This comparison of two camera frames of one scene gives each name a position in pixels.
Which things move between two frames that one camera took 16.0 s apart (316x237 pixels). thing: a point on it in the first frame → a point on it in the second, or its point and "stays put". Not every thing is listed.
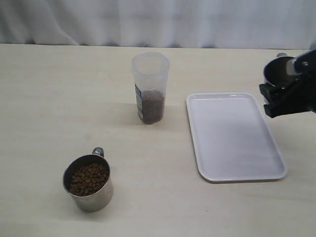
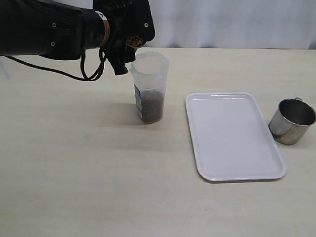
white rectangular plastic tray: (232, 140) stays put
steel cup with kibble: (87, 179) → (133, 42)
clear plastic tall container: (150, 71) stays put
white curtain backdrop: (240, 24) stays put
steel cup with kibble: (279, 70) → (292, 120)
